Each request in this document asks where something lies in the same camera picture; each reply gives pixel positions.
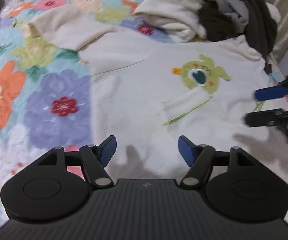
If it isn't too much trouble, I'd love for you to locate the white sweater with green monster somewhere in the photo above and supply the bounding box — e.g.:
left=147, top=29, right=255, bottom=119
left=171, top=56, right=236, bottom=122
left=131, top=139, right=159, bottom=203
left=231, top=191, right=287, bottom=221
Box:
left=27, top=4, right=288, bottom=188

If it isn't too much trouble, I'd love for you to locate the grey garment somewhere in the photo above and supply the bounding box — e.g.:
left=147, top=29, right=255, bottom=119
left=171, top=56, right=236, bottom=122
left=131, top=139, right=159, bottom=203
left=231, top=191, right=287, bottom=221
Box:
left=216, top=0, right=249, bottom=34

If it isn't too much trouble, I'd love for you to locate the dark brown garment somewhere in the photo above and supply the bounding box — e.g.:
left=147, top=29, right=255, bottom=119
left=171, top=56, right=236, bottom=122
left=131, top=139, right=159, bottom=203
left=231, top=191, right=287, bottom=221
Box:
left=198, top=0, right=277, bottom=61

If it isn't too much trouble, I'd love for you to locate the floral quilt bedspread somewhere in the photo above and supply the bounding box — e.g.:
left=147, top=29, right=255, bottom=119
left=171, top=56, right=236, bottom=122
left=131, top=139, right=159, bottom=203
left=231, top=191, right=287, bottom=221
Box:
left=0, top=0, right=288, bottom=233

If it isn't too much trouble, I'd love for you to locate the cream fleece garment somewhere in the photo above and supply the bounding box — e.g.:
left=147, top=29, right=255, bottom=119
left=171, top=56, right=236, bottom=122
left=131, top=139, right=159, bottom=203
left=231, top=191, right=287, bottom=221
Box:
left=134, top=0, right=215, bottom=43

